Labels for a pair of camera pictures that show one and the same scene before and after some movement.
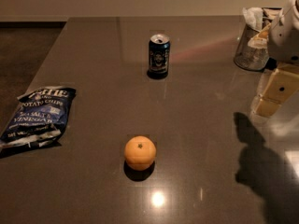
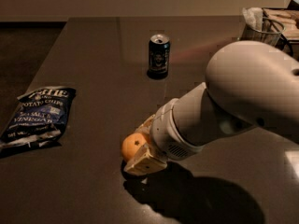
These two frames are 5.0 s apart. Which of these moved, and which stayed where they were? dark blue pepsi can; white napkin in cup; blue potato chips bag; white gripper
Moved: white gripper
Stayed: dark blue pepsi can; blue potato chips bag; white napkin in cup
